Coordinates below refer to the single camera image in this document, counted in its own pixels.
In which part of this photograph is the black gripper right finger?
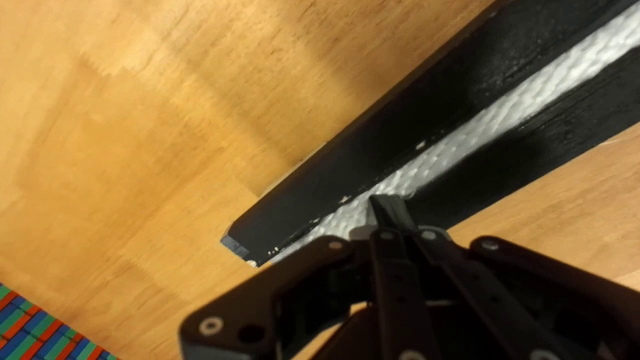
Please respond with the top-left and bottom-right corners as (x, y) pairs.
(386, 194), (640, 360)

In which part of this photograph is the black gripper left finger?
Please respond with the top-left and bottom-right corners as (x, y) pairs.
(178, 194), (435, 360)

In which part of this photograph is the white braided rope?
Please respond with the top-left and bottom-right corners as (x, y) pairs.
(256, 2), (640, 268)

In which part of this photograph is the multicolour striped backdrop screen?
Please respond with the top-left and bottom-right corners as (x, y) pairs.
(0, 283), (120, 360)

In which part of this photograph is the long black slotted rail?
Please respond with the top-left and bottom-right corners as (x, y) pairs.
(218, 0), (640, 268)

